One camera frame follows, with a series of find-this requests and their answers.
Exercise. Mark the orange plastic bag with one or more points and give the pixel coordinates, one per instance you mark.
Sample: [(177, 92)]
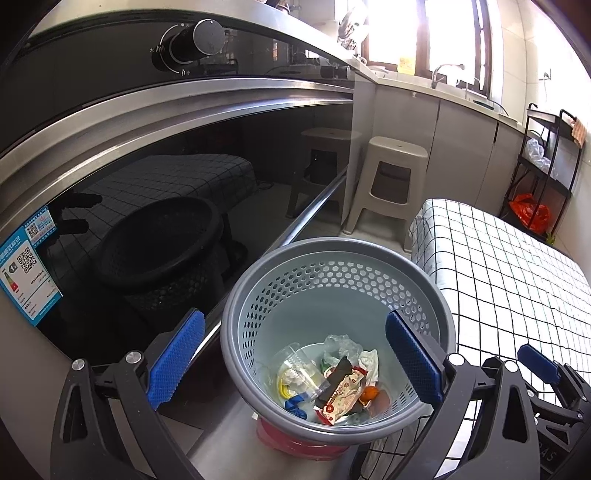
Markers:
[(531, 212)]

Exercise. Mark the wooden framed window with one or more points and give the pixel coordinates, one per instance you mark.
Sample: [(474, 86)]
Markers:
[(480, 46)]

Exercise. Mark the metal dish rack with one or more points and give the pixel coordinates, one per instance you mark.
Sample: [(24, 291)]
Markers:
[(353, 27)]

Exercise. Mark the orange peel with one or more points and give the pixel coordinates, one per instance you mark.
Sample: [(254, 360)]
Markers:
[(369, 394)]

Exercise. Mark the black stove knob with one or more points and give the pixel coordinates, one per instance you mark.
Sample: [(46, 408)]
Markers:
[(203, 39), (336, 71)]

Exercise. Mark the white checked tablecloth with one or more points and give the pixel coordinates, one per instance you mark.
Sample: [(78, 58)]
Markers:
[(498, 277)]

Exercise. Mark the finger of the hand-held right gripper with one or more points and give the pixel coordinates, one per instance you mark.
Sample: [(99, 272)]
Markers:
[(561, 408), (535, 362)]

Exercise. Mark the clear plastic cup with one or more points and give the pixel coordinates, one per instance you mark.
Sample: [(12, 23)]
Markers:
[(300, 369)]

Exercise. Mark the beige plastic stool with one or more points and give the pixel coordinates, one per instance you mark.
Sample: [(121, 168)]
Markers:
[(397, 152)]

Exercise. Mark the blue label sticker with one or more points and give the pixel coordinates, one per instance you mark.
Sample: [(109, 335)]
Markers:
[(30, 272)]

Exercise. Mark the clear plastic bag on rack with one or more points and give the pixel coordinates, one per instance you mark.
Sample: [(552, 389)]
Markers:
[(538, 154)]

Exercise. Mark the grey perforated waste basket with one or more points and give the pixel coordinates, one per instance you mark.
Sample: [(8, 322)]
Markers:
[(323, 277)]

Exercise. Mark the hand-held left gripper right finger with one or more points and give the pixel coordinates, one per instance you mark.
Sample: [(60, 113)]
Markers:
[(413, 355)]

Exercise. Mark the woven beige cloth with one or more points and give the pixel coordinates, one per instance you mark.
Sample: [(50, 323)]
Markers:
[(579, 134)]

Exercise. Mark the clear plastic bag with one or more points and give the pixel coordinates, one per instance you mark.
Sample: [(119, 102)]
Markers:
[(339, 346), (538, 154)]

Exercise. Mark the beige red snack wrapper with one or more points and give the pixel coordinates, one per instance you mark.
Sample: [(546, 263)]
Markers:
[(344, 392)]

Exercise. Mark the chrome kitchen faucet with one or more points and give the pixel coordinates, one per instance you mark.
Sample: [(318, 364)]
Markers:
[(438, 76)]

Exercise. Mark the black built-in stove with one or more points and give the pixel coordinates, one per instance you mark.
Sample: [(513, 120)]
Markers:
[(138, 138)]

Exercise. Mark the white wall outlet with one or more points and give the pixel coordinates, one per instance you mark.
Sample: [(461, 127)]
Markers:
[(545, 74)]

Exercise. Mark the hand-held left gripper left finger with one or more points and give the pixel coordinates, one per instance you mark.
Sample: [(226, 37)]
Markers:
[(178, 360)]

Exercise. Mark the white tissue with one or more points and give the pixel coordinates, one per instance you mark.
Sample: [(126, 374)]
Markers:
[(369, 364)]

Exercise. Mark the grey kitchen counter cabinet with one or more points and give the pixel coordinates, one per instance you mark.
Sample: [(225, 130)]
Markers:
[(461, 129)]

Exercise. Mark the red plastic stool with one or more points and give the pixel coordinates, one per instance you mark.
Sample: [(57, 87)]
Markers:
[(286, 443)]

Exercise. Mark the black metal shelf rack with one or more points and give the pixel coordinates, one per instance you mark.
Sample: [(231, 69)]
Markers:
[(565, 184)]

